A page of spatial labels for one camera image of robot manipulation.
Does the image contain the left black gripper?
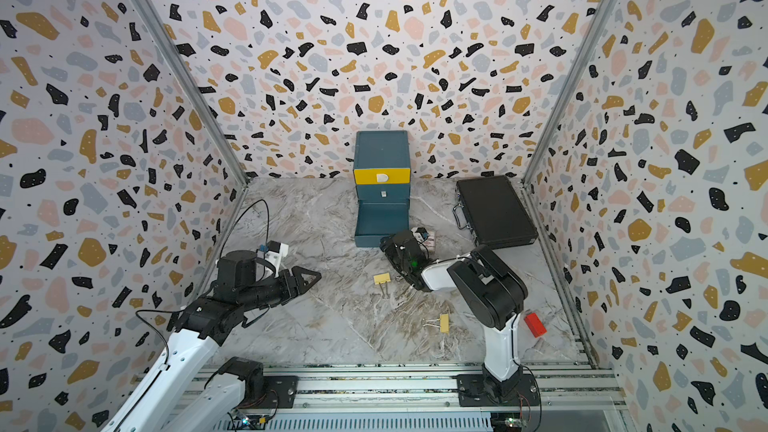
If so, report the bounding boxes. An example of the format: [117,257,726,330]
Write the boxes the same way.
[238,265,321,314]

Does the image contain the yellow binder clip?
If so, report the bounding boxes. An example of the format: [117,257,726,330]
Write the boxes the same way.
[439,314,450,334]
[373,273,391,285]

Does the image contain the teal bottom drawer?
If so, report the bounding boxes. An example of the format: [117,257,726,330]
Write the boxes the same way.
[354,201,410,248]

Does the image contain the teal drawer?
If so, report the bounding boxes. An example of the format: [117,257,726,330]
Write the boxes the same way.
[356,183,411,203]
[354,201,410,248]

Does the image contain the yellow top drawer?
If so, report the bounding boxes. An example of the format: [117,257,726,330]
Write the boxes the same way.
[353,168,411,185]

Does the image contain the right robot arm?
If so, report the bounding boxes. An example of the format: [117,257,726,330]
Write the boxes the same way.
[380,230,528,403]

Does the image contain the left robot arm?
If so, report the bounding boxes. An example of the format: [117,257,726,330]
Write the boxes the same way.
[103,250,322,431]

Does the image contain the teal drawer cabinet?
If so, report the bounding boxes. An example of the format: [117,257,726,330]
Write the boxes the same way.
[352,130,413,217]

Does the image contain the small circuit board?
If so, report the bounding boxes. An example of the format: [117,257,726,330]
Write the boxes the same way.
[229,412,268,431]

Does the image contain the red block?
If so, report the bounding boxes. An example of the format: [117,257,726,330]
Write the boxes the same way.
[524,312,547,338]

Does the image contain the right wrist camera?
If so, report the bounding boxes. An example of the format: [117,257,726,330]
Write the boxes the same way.
[411,226,435,253]

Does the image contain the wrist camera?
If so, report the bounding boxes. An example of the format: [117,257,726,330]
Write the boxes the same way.
[411,226,435,253]
[258,240,290,276]

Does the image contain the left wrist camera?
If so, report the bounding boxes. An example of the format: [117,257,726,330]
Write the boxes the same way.
[258,240,290,276]

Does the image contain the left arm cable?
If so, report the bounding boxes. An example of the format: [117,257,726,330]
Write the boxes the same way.
[134,197,272,367]

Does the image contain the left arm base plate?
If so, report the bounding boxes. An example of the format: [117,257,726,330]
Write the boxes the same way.
[238,375,299,409]

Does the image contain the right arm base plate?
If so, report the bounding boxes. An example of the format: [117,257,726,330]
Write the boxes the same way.
[456,373,541,407]

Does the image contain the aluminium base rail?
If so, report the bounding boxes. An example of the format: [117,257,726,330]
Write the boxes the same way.
[177,364,634,431]

